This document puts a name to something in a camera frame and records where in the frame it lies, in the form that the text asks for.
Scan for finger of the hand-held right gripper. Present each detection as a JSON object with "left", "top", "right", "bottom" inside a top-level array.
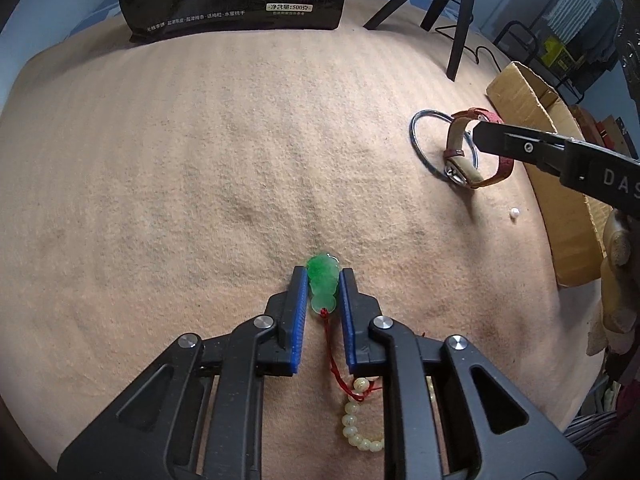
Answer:
[{"left": 471, "top": 119, "right": 568, "bottom": 177}]

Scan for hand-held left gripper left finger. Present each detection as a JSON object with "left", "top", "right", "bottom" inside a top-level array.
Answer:
[{"left": 56, "top": 266, "right": 310, "bottom": 480}]

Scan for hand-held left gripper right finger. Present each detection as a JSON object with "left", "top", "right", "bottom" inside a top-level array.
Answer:
[{"left": 340, "top": 268, "right": 586, "bottom": 480}]

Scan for green jade pendant red cord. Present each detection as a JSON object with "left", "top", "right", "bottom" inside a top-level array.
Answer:
[{"left": 305, "top": 252, "right": 386, "bottom": 403}]

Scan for cardboard box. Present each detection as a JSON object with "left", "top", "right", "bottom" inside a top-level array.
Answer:
[{"left": 486, "top": 61, "right": 613, "bottom": 288}]

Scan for red strap wristwatch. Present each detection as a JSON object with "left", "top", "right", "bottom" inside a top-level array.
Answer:
[{"left": 443, "top": 107, "right": 516, "bottom": 189}]

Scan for thin metal bangle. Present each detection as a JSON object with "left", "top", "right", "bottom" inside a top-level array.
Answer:
[{"left": 411, "top": 110, "right": 481, "bottom": 181}]

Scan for person's right hand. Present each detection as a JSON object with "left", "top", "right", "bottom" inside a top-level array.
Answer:
[{"left": 587, "top": 207, "right": 640, "bottom": 356}]

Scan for yellow crate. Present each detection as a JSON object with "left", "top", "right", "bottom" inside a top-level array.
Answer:
[{"left": 542, "top": 36, "right": 576, "bottom": 68}]

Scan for black tripod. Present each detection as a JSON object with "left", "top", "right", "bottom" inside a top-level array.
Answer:
[{"left": 363, "top": 0, "right": 481, "bottom": 82}]

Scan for hanging dark clothes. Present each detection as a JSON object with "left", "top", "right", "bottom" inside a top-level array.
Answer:
[{"left": 575, "top": 0, "right": 623, "bottom": 91}]

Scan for striped cloth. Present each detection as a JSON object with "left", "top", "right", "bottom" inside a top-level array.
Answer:
[{"left": 565, "top": 407, "right": 640, "bottom": 463}]

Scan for black snack bag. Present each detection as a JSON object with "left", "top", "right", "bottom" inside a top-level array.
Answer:
[{"left": 116, "top": 0, "right": 353, "bottom": 44}]

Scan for black power cable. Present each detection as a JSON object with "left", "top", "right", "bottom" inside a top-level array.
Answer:
[{"left": 435, "top": 25, "right": 506, "bottom": 73}]

